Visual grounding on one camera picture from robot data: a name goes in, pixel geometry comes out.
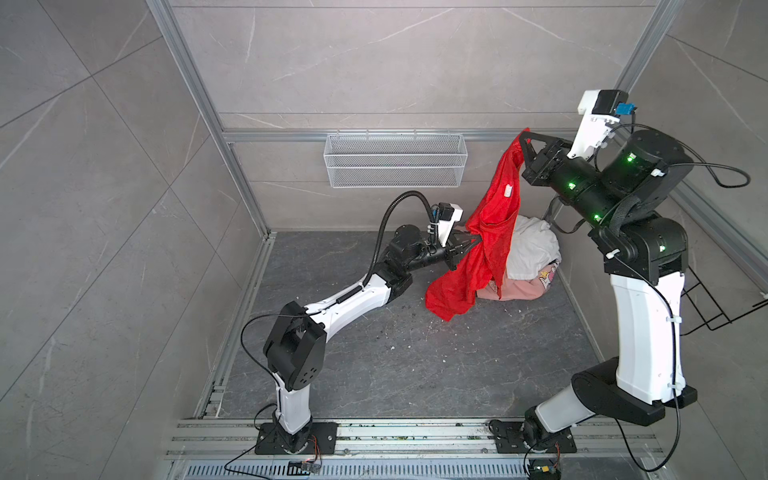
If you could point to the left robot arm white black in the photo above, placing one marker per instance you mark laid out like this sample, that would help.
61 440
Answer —
295 347

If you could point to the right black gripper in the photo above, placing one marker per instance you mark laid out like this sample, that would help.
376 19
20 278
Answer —
542 167

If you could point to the white wire mesh basket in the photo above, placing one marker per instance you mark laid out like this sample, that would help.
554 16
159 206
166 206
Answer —
395 160

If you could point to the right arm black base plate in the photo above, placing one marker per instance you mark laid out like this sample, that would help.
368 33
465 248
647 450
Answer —
519 437

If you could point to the printed pink white cloth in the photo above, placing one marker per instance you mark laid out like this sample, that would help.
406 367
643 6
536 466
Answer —
547 274

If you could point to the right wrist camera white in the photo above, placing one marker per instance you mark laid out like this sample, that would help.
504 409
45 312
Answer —
601 112

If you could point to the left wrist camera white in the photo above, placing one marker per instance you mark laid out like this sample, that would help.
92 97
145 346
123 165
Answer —
443 218

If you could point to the aluminium rail base frame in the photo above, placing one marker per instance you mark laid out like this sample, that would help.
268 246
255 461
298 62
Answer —
440 448

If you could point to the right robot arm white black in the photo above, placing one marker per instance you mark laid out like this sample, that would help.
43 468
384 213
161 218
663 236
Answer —
645 256

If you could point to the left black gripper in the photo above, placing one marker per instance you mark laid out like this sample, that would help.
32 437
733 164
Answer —
457 246

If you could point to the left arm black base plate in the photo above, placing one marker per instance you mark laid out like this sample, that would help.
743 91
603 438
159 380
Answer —
314 438

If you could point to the red cloth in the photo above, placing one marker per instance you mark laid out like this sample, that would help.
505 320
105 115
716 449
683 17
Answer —
494 219

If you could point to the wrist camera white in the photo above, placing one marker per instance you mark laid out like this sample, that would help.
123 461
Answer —
443 218
601 112

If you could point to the black wire hook rack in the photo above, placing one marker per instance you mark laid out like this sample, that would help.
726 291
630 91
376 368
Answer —
706 311

